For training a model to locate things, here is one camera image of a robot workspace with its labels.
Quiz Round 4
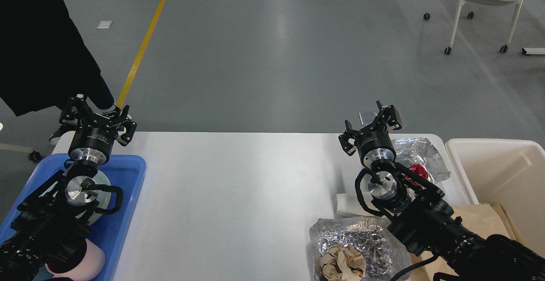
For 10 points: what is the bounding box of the white bar on floor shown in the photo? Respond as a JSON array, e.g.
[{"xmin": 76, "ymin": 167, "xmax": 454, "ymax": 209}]
[{"xmin": 522, "ymin": 47, "xmax": 545, "ymax": 56}]

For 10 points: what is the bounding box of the small clear plastic piece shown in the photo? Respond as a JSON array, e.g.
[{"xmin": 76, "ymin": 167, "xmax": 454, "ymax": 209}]
[{"xmin": 359, "ymin": 112, "xmax": 377, "ymax": 126}]

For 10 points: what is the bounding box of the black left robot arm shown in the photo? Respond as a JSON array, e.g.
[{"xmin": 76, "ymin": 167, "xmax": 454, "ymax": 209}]
[{"xmin": 1, "ymin": 94, "xmax": 137, "ymax": 281}]

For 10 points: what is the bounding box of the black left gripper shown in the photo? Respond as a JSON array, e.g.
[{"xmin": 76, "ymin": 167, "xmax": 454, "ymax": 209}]
[{"xmin": 59, "ymin": 94, "xmax": 138, "ymax": 165}]

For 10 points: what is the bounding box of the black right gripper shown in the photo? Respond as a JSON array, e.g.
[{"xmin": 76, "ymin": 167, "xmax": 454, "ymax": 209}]
[{"xmin": 338, "ymin": 100, "xmax": 403, "ymax": 168}]

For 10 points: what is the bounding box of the person in black coat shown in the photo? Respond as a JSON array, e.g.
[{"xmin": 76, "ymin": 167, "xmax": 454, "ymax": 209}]
[{"xmin": 0, "ymin": 0, "xmax": 114, "ymax": 116}]

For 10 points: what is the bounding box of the pink mug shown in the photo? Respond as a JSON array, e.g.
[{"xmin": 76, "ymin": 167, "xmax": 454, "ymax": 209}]
[{"xmin": 46, "ymin": 239, "xmax": 106, "ymax": 281}]

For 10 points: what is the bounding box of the black white sneaker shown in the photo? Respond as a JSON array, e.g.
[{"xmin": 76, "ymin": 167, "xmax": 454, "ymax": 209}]
[
  {"xmin": 99, "ymin": 104, "xmax": 132, "ymax": 120},
  {"xmin": 49, "ymin": 124, "xmax": 74, "ymax": 146}
]

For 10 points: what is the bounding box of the crumpled brown paper ball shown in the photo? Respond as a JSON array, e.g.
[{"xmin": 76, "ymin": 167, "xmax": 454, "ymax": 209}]
[{"xmin": 319, "ymin": 244, "xmax": 367, "ymax": 281}]

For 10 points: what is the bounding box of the brown paper bag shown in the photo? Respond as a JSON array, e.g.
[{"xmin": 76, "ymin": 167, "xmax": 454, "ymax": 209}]
[{"xmin": 410, "ymin": 203, "xmax": 525, "ymax": 281}]

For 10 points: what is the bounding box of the crumpled foil sheet front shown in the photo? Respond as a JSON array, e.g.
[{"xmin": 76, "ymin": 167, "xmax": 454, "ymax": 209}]
[{"xmin": 309, "ymin": 216, "xmax": 411, "ymax": 281}]

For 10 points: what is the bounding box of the foil sheet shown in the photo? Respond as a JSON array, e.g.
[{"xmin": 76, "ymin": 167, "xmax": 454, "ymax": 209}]
[
  {"xmin": 393, "ymin": 138, "xmax": 451, "ymax": 184},
  {"xmin": 309, "ymin": 216, "xmax": 411, "ymax": 281}
]

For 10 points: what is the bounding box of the white plastic bin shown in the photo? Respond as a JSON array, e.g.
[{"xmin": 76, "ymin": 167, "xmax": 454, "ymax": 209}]
[{"xmin": 445, "ymin": 139, "xmax": 545, "ymax": 256}]

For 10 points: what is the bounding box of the right black white sneaker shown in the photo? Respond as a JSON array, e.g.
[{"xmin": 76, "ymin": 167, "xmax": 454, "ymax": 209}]
[{"xmin": 99, "ymin": 104, "xmax": 132, "ymax": 120}]

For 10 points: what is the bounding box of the foil sheet back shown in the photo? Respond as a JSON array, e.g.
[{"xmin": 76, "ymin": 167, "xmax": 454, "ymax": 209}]
[{"xmin": 393, "ymin": 138, "xmax": 451, "ymax": 184}]

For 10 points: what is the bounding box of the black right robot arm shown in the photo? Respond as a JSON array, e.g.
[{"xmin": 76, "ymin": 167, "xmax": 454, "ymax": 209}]
[{"xmin": 338, "ymin": 102, "xmax": 545, "ymax": 281}]

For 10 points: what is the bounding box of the left black white sneaker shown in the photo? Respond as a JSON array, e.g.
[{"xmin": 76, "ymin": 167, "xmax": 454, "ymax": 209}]
[{"xmin": 49, "ymin": 124, "xmax": 74, "ymax": 146}]

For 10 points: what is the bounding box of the blue plastic tray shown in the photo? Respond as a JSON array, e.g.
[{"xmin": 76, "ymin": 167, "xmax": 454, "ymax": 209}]
[{"xmin": 0, "ymin": 154, "xmax": 146, "ymax": 281}]

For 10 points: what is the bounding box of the white furniture leg with caster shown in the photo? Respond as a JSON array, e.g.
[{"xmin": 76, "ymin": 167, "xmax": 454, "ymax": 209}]
[{"xmin": 0, "ymin": 143, "xmax": 43, "ymax": 163}]

